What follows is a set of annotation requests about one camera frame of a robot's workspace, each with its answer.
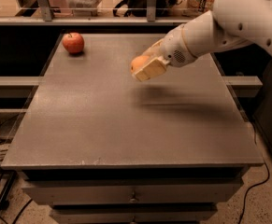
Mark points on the metal shelf railing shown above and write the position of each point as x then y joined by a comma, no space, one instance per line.
101,12

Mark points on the grey drawer cabinet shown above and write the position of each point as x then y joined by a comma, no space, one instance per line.
99,147

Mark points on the black bag on shelf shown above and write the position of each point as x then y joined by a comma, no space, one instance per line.
139,8

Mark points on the red apple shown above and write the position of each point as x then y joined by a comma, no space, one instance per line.
73,43

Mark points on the orange fruit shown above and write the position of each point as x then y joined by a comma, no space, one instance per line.
138,62

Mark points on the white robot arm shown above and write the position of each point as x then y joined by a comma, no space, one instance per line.
230,24

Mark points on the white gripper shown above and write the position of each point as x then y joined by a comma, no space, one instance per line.
175,48

